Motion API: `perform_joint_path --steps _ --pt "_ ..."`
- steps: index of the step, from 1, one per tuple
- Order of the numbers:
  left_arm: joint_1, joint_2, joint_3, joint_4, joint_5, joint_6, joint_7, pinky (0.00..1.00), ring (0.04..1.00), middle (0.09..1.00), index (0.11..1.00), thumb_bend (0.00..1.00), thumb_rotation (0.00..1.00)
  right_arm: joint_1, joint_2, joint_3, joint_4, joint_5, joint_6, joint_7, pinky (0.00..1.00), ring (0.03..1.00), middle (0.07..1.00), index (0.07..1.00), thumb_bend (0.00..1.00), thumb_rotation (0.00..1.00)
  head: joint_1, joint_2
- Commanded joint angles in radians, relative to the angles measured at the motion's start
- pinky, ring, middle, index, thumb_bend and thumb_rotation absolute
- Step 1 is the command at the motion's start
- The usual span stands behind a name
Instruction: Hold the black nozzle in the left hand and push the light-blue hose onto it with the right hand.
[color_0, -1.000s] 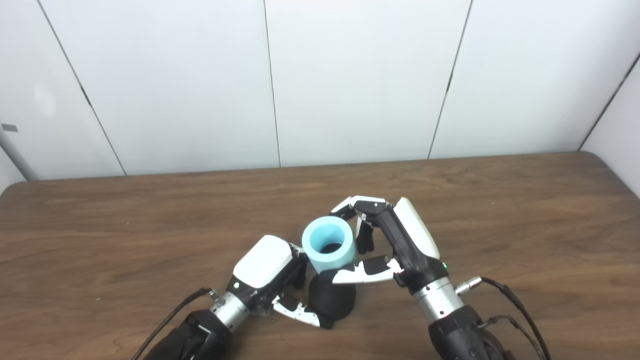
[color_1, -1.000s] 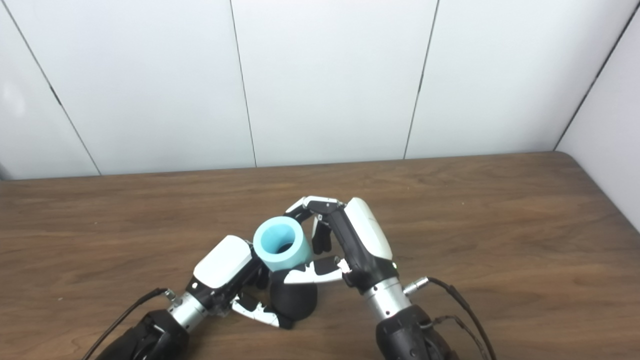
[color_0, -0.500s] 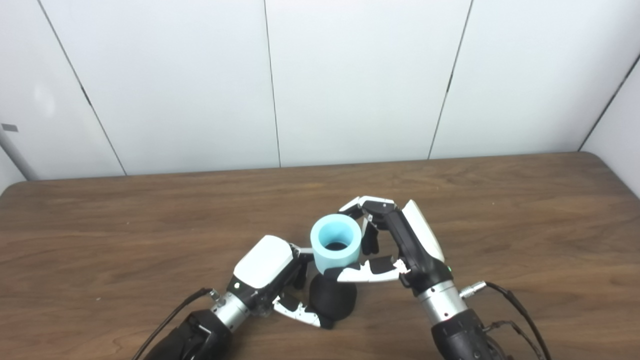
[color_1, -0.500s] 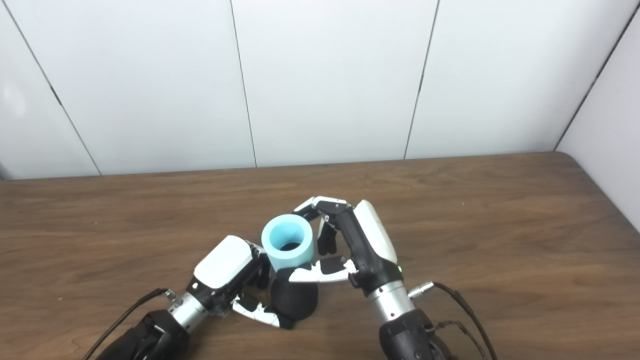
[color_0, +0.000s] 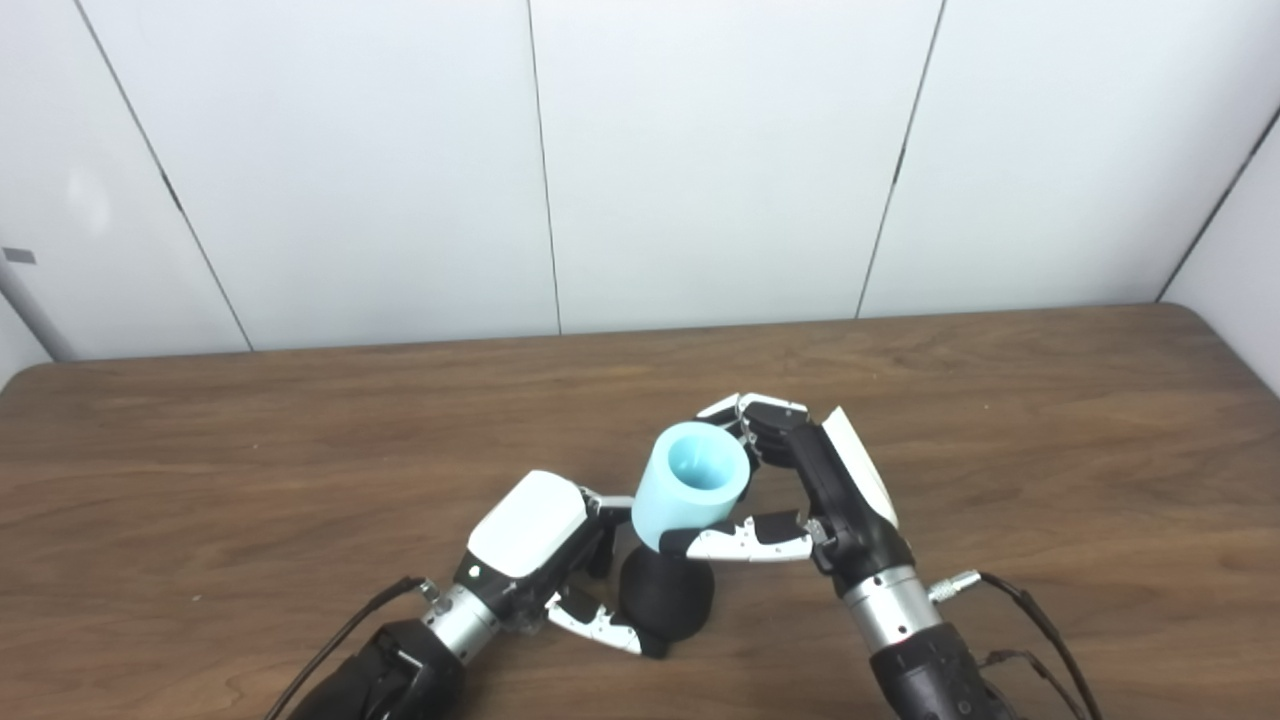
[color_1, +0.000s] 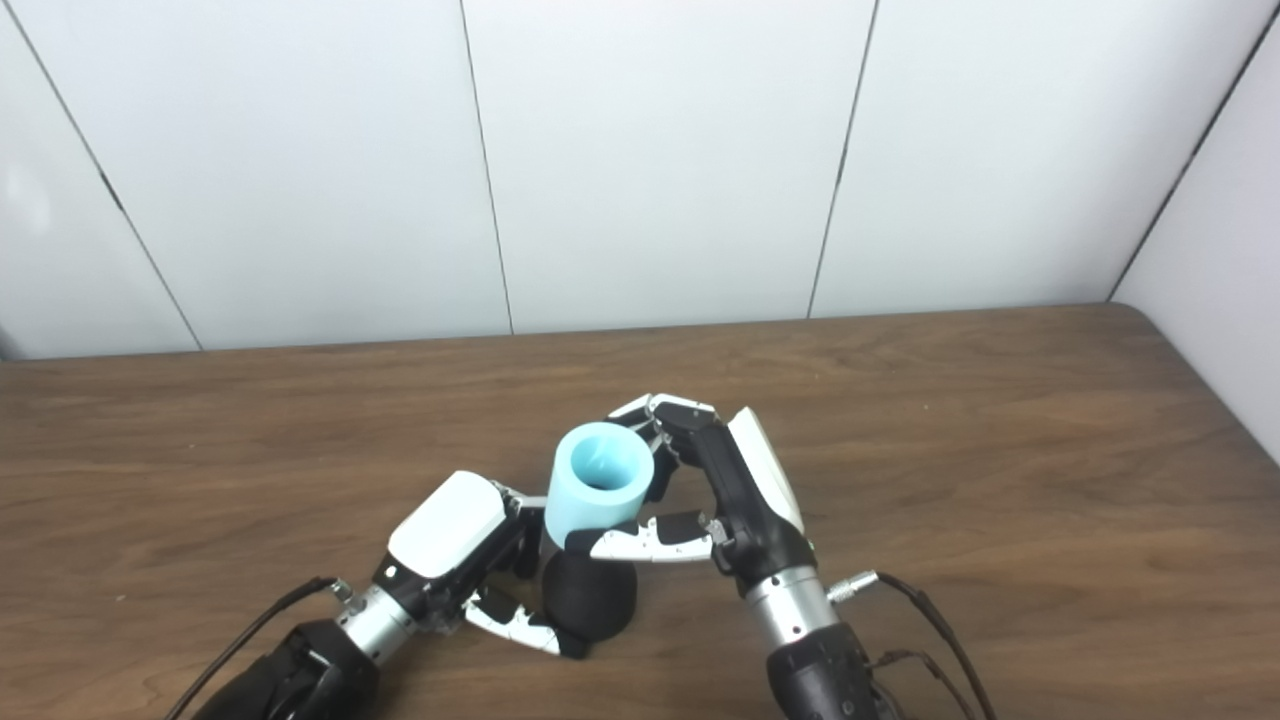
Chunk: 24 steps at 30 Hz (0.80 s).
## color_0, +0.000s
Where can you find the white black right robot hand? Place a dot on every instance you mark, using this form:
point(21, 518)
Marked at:
point(850, 510)

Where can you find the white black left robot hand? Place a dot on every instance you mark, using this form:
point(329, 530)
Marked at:
point(530, 525)

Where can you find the light blue cylinder cup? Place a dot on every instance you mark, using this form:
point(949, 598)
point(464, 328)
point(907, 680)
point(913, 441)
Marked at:
point(675, 500)

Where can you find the black funnel-shaped nozzle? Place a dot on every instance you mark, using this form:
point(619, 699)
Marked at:
point(665, 595)

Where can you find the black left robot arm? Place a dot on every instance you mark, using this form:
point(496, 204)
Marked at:
point(400, 675)

